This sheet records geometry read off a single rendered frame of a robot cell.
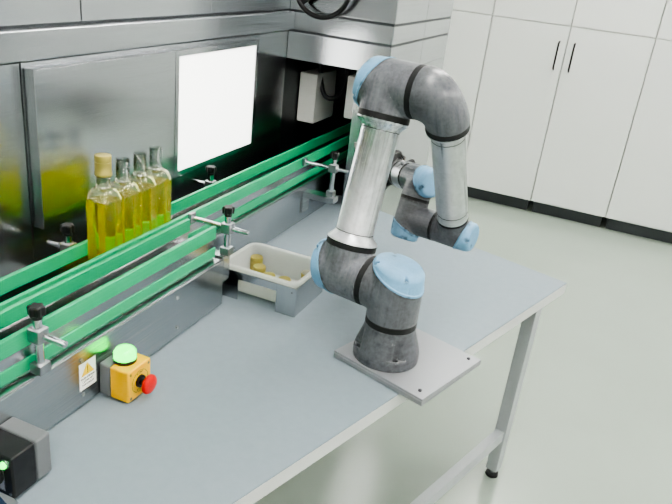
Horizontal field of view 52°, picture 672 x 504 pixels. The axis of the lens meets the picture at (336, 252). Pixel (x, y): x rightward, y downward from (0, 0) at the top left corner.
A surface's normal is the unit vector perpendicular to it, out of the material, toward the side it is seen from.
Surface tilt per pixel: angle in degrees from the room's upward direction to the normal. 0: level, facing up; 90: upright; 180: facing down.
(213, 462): 0
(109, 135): 90
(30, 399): 90
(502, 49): 90
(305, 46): 90
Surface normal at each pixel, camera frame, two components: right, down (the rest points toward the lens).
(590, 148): -0.39, 0.33
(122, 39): 0.91, 0.25
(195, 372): 0.11, -0.91
